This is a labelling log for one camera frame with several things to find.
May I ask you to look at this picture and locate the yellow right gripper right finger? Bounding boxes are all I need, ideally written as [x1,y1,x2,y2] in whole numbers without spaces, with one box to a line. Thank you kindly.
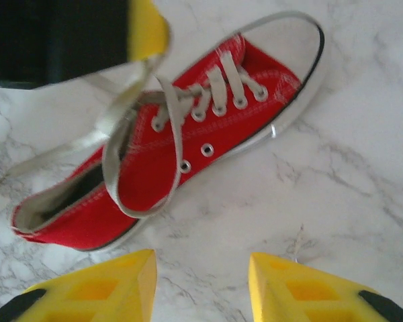
[248,252,403,322]

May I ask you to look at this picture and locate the red canvas sneaker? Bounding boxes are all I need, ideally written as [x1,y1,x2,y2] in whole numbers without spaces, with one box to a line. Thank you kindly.
[11,11,326,252]

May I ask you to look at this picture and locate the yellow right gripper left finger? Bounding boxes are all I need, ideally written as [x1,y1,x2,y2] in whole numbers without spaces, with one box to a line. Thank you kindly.
[0,249,158,322]

